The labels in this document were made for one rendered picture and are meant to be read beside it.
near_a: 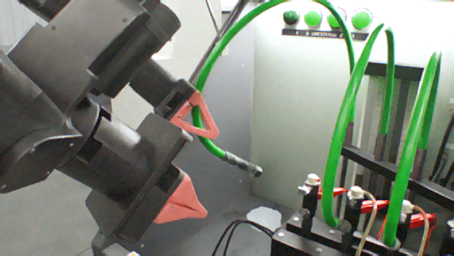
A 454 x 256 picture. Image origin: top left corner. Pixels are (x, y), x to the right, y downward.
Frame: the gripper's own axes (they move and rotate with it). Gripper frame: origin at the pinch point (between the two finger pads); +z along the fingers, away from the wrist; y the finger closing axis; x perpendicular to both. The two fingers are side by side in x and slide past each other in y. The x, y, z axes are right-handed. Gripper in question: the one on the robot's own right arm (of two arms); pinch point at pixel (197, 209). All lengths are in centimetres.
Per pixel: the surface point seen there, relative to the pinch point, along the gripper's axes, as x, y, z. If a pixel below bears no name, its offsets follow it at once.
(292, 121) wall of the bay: 33, 29, 43
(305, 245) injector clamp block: 5.9, 3.4, 33.8
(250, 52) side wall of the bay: 45, 38, 26
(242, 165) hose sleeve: 16.1, 8.7, 18.6
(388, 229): -11.4, 10.0, 16.5
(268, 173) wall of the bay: 39, 15, 54
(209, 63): 17.1, 17.4, 1.3
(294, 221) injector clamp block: 12.2, 6.2, 36.7
